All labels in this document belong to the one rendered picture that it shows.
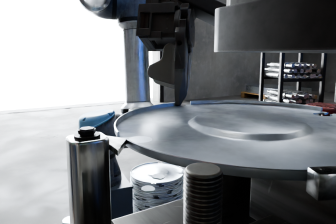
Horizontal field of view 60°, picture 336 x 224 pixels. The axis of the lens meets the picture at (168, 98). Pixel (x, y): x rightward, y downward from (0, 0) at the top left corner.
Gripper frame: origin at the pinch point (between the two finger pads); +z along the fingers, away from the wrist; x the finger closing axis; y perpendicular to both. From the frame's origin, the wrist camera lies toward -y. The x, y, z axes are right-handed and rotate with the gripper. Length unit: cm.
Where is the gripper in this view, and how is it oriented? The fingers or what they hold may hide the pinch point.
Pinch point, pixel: (183, 97)
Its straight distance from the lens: 44.2
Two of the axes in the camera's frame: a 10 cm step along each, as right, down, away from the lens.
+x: -1.9, -1.9, -9.6
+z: -0.6, 9.8, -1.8
